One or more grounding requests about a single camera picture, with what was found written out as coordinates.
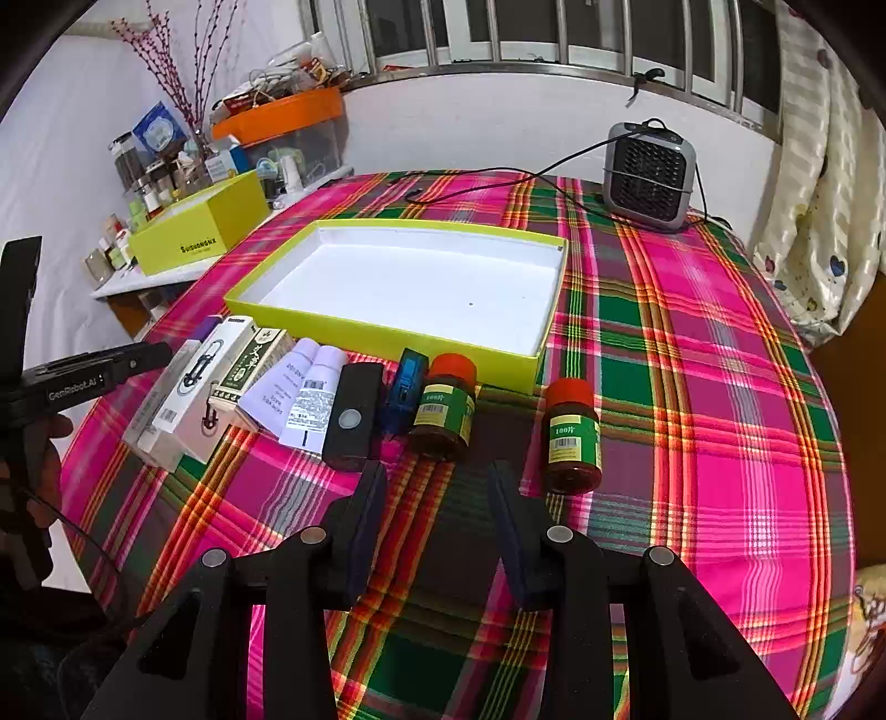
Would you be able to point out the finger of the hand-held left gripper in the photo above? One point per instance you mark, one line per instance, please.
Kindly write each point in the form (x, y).
(142, 356)

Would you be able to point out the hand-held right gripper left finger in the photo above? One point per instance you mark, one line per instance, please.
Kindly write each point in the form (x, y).
(370, 526)

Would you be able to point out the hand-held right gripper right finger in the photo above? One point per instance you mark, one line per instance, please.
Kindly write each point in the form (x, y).
(505, 526)

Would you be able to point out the slim white carton purple end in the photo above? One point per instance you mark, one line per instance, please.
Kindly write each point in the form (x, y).
(159, 388)

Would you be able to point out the large white carton black drawing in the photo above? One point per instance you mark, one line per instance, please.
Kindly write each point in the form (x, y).
(194, 394)

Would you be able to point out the green patterned carton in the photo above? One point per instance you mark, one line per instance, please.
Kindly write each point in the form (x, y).
(246, 367)

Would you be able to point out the brown medicine bottle red cap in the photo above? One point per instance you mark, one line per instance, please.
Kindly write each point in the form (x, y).
(571, 436)
(439, 415)

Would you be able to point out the black rectangular device round button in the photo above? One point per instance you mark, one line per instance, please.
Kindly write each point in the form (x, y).
(351, 415)

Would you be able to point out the lavender cosmetic tube barcode label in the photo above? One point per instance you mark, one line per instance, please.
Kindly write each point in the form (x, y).
(311, 408)

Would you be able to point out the white cosmetic tube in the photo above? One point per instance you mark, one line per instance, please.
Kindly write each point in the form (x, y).
(273, 394)

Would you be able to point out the blue plastic stamp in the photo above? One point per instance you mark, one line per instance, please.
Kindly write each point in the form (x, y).
(408, 381)

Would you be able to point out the yellow-green shallow box tray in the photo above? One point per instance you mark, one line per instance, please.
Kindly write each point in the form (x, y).
(415, 291)

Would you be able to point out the plaid cloth covered desktop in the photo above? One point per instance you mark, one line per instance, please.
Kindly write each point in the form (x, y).
(692, 415)

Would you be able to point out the grey desktop fan heater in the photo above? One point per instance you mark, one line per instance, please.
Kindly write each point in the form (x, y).
(647, 180)

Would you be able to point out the person's left hand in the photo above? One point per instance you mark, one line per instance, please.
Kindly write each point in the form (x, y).
(48, 457)

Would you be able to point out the white side shelf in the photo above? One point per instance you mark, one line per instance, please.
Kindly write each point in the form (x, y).
(159, 280)

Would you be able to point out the row of small cosmetic bottles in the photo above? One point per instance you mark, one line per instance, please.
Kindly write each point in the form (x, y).
(114, 253)

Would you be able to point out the yellow-green cardboard box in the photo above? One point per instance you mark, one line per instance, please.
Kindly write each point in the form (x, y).
(201, 228)

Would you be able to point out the glass jar dark contents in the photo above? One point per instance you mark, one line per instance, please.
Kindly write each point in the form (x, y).
(128, 163)

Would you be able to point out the blue and white carton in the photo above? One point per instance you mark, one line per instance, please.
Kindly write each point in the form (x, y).
(225, 165)

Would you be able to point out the pink blossom branches in vase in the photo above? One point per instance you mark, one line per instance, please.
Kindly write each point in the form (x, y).
(201, 149)

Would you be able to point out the blue and white box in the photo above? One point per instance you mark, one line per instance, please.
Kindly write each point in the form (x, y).
(158, 133)

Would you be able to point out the clear storage bin orange lid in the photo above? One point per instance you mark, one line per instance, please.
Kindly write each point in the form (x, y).
(284, 114)

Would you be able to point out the pile of assorted clutter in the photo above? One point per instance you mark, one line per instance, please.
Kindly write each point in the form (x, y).
(277, 76)

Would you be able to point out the cream heart print curtain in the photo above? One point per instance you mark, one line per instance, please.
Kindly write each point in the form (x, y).
(830, 208)

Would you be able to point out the metal window grille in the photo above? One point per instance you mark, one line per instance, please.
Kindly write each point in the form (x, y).
(526, 69)

